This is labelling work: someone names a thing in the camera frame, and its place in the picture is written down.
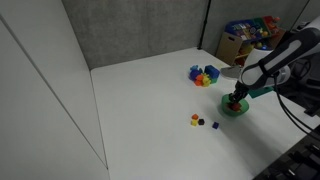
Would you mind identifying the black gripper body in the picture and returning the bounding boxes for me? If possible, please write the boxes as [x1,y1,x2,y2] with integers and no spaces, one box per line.
[233,82,249,100]

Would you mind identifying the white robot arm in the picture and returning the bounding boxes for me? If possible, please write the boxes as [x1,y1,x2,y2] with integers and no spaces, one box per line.
[229,17,320,104]

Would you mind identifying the small purple block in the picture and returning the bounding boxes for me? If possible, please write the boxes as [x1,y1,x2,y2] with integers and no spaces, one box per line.
[212,122,219,129]

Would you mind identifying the small dark brown block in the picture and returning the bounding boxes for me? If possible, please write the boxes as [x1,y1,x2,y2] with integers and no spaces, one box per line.
[198,119,205,125]

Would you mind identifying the small orange block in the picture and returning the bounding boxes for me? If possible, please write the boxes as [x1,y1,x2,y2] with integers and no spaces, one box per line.
[192,114,199,120]

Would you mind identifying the small yellow block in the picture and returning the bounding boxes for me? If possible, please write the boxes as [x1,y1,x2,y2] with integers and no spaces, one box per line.
[191,120,198,126]

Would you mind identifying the green plastic bowl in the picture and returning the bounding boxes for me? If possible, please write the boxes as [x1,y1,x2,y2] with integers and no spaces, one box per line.
[221,94,249,117]

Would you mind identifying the colourful blocks in bowl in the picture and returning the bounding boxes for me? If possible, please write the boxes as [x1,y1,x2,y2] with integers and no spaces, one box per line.
[228,103,242,112]

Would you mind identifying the pile of colourful toys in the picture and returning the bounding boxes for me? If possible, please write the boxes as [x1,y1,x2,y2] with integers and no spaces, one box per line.
[189,65,220,87]

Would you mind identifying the cardboard toy box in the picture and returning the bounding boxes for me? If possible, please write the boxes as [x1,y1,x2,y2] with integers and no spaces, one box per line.
[216,16,285,66]

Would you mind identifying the black tripod pole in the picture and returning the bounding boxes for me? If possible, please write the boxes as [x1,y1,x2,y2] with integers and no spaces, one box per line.
[197,0,212,50]

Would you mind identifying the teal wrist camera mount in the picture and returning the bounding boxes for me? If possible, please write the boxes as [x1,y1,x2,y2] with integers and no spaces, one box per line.
[248,87,273,99]

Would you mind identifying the black hanging cable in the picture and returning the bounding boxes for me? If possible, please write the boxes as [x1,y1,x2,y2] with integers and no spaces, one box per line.
[273,74,320,138]

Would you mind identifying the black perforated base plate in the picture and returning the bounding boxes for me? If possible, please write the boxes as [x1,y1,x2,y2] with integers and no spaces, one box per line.
[253,136,320,180]

